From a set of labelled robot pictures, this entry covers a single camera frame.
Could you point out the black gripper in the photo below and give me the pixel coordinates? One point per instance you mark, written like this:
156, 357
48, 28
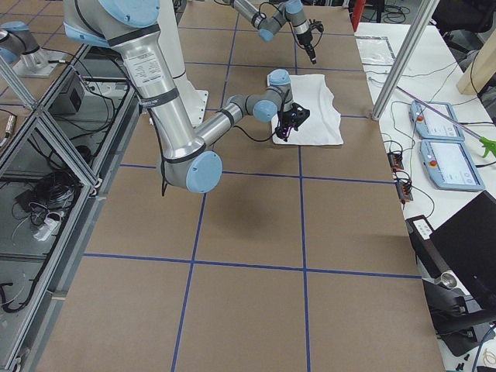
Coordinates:
305, 39
286, 118

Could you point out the white long-sleeve printed shirt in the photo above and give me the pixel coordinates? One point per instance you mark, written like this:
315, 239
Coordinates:
321, 128

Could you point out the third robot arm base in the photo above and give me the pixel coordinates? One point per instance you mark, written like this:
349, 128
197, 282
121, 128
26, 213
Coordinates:
19, 47

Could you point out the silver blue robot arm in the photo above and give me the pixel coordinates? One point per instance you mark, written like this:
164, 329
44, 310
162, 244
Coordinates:
131, 29
291, 12

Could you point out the clear plastic document sleeve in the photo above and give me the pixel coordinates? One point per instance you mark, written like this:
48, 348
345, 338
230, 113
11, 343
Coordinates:
375, 50

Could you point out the small orange circuit board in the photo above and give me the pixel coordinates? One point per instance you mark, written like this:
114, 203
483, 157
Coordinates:
395, 161

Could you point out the upper blue teach pendant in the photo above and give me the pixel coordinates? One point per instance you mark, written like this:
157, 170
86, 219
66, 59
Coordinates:
432, 126

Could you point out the blue teach pendant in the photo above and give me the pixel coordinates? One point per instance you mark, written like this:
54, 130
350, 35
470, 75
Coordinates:
432, 126
450, 166

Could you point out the lower blue teach pendant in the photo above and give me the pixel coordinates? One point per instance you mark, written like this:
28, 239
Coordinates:
450, 166

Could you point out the black laptop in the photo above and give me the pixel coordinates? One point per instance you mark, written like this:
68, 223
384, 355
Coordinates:
466, 241

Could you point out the white power strip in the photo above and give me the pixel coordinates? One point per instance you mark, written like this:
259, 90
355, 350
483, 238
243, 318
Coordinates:
48, 226

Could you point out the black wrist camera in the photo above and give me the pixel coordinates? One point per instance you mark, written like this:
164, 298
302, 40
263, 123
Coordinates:
294, 116
317, 25

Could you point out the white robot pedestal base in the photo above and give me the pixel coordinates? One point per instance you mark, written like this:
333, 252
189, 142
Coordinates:
194, 100

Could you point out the aluminium frame post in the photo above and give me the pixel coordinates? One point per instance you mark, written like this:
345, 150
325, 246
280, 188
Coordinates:
411, 40

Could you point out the green handled reacher grabber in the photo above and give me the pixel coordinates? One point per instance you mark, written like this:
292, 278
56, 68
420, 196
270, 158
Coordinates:
488, 145

